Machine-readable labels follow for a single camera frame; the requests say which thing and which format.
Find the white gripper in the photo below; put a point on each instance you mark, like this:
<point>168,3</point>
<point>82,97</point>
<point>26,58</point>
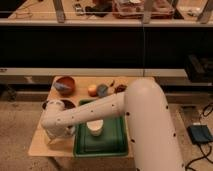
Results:
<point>60,132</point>

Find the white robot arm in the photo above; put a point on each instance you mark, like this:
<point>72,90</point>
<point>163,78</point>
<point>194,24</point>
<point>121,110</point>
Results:
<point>151,129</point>

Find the purple bowl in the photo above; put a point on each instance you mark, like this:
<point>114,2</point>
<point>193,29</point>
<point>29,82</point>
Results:
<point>67,104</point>

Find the red brown bowl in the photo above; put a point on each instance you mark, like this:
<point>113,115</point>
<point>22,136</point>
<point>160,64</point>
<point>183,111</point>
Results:
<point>68,81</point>

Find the blue item in red bowl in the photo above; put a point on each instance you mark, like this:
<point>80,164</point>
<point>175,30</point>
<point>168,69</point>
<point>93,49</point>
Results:
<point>60,86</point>

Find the small dark metal cup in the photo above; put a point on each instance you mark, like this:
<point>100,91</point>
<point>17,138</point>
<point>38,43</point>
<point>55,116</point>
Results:
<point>44,105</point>

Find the white cup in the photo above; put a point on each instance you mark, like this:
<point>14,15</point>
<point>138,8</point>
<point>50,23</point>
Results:
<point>95,127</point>

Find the wooden table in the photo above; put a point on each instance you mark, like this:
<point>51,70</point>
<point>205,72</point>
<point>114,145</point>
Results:
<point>41,145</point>

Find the orange fruit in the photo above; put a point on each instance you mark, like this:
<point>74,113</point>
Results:
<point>92,90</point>

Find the green plastic tray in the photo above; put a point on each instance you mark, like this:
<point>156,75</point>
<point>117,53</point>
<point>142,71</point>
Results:
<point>111,142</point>

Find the blue grey lid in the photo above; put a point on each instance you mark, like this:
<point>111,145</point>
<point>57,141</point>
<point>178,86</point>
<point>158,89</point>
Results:
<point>102,90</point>

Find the brown grape bunch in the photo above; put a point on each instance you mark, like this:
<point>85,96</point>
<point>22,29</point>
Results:
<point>120,88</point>

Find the blue device on floor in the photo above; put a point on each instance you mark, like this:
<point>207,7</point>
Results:
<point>199,134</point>

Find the black box right background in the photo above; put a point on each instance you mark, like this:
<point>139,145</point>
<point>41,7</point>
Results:
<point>199,69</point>

